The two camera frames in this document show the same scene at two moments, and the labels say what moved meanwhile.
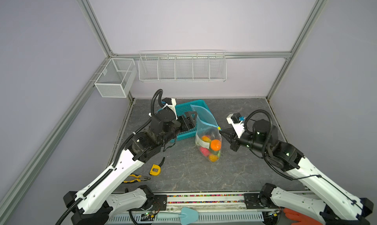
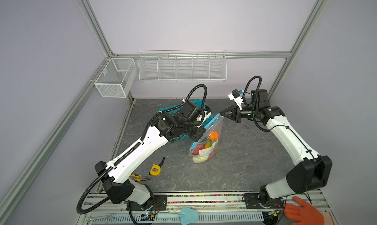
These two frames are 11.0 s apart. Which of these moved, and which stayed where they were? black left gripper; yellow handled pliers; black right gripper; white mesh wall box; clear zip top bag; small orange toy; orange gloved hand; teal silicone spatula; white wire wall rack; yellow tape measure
Moved: black right gripper; clear zip top bag; small orange toy; black left gripper
Stayed: yellow tape measure; teal silicone spatula; white mesh wall box; orange gloved hand; white wire wall rack; yellow handled pliers
